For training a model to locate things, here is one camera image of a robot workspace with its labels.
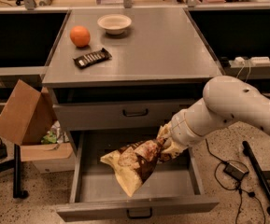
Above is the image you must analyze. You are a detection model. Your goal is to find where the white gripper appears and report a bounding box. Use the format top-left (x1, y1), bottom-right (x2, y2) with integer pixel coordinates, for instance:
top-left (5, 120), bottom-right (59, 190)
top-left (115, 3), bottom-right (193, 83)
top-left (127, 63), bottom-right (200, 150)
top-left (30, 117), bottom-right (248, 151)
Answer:
top-left (157, 109), bottom-right (203, 160)

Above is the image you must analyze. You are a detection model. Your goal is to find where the brown chip bag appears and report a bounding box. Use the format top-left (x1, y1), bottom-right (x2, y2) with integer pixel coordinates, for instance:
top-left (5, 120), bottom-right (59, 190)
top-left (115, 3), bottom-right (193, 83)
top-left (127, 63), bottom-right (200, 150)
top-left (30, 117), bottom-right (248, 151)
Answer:
top-left (100, 137), bottom-right (170, 197)

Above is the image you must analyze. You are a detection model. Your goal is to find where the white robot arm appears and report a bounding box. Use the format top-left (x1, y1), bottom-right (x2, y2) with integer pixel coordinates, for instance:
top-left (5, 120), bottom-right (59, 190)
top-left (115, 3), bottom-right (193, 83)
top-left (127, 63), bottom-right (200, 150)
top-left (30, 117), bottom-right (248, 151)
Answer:
top-left (158, 76), bottom-right (270, 162)

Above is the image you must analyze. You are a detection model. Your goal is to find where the open grey middle drawer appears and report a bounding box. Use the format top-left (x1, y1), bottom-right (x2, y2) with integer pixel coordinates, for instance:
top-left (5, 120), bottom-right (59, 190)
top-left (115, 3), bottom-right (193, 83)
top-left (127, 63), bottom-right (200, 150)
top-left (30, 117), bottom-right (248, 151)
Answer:
top-left (56, 127), bottom-right (219, 222)

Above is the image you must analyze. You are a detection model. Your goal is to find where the closed grey top drawer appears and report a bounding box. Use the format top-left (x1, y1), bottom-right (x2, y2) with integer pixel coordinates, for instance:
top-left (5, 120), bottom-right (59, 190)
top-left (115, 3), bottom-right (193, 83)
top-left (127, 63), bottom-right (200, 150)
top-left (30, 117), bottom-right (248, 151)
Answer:
top-left (53, 99), bottom-right (195, 131)

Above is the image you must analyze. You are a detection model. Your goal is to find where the grey drawer cabinet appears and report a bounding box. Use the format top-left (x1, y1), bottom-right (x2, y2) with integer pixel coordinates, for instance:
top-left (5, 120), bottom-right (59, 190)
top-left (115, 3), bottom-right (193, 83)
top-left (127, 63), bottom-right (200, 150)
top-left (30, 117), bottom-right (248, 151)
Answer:
top-left (41, 7), bottom-right (225, 156)

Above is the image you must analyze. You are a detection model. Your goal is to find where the black power adapter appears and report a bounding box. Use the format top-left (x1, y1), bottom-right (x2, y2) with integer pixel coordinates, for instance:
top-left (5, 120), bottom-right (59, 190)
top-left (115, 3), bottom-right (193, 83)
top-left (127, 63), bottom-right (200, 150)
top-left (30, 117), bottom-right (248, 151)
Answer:
top-left (223, 163), bottom-right (249, 181)

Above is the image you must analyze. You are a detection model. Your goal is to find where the black snack bar wrapper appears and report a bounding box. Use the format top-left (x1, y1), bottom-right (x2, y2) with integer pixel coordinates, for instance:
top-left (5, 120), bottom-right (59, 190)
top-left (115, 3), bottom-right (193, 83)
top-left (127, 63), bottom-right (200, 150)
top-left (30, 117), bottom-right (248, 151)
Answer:
top-left (74, 49), bottom-right (112, 69)

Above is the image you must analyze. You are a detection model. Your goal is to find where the white power strip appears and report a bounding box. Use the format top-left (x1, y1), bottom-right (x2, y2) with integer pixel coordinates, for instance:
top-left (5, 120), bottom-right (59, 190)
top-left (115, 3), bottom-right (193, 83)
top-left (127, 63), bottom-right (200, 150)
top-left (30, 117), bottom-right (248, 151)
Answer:
top-left (233, 57), bottom-right (270, 67)

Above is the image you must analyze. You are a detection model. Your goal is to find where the green snack packet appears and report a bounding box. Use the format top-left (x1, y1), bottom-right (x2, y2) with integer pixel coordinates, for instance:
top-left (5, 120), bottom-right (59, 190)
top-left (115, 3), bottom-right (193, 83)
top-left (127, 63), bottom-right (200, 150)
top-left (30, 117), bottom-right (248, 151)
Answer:
top-left (41, 131), bottom-right (57, 145)

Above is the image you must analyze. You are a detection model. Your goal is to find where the black metal floor bar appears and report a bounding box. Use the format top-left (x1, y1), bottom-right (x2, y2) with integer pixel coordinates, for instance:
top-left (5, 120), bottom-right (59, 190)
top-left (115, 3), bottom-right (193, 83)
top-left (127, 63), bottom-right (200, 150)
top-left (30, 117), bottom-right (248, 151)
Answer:
top-left (242, 141), bottom-right (270, 215)

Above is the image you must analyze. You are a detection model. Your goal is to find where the white paper bowl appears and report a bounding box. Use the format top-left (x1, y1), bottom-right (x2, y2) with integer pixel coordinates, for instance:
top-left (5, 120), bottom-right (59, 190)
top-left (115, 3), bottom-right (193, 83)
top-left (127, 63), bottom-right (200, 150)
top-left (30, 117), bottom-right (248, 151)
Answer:
top-left (97, 14), bottom-right (132, 35)

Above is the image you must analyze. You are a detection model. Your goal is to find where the orange fruit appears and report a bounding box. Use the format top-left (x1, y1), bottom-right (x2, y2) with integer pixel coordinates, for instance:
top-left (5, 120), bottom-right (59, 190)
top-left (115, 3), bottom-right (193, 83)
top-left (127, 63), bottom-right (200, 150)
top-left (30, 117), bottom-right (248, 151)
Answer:
top-left (70, 26), bottom-right (91, 48)

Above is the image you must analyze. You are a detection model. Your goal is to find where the brown cardboard box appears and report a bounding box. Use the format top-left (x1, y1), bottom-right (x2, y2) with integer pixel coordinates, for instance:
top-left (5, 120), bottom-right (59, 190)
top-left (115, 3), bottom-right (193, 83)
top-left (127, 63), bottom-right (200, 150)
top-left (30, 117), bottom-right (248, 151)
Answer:
top-left (0, 79), bottom-right (73, 161)

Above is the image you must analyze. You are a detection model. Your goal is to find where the black metal stand leg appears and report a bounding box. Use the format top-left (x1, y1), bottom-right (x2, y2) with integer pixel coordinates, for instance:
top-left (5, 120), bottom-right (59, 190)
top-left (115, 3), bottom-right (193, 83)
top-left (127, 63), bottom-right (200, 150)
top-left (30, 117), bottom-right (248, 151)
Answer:
top-left (0, 145), bottom-right (29, 199)

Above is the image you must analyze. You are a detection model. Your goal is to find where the black plug adapter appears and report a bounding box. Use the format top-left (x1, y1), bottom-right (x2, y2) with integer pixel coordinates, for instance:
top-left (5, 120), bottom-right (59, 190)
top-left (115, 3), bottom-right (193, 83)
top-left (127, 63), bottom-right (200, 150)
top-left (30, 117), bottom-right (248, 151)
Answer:
top-left (0, 143), bottom-right (7, 159)

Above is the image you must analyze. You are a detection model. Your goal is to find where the black power cable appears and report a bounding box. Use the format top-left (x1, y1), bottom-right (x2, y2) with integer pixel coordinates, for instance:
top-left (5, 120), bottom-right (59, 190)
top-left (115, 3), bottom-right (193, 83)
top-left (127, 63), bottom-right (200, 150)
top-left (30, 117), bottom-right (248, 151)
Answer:
top-left (205, 138), bottom-right (267, 224)

